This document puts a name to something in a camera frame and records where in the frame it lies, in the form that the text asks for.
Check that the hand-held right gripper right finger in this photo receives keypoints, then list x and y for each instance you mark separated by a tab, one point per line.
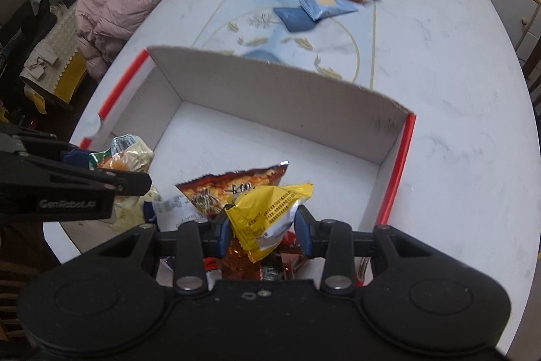
303	234

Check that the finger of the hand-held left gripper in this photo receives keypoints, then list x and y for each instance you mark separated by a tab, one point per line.
74	157
126	182

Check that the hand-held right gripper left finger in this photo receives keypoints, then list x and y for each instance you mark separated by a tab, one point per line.
223	236

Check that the clear packet with yellow pastry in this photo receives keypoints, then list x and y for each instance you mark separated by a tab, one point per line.
126	156

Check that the red-brown foil cookie bag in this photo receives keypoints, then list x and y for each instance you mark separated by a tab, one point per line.
253	266

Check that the yellow snack packet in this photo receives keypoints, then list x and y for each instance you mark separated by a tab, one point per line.
264	217

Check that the brown printed snack packet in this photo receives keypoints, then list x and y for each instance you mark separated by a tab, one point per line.
228	185

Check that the white and blue snack packet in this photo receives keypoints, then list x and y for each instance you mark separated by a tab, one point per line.
171	211

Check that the red cardboard box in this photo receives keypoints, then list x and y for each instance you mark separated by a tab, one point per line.
274	124

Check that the chair with beige cloth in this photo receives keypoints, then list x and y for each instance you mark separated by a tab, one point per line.
50	56

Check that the pink padded jacket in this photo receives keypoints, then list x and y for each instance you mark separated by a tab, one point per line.
122	1

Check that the light blue sun-print packet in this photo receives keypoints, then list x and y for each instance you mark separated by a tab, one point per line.
329	5

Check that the dark wooden chair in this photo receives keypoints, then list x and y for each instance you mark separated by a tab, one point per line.
533	73

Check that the grey side cabinet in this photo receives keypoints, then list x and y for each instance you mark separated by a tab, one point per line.
511	14

